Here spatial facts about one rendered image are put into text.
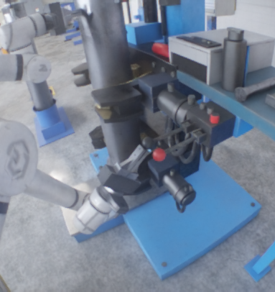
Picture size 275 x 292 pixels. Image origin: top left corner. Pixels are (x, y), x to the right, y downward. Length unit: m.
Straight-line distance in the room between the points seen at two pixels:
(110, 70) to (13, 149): 0.77
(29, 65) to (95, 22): 0.40
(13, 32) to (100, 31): 0.37
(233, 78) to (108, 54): 0.55
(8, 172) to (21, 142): 0.05
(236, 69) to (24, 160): 0.63
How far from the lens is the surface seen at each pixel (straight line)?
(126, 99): 0.85
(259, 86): 0.76
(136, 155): 0.66
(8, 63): 0.71
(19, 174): 0.36
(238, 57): 0.72
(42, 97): 2.42
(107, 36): 1.00
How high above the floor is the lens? 1.40
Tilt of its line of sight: 40 degrees down
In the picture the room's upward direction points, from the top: 8 degrees counter-clockwise
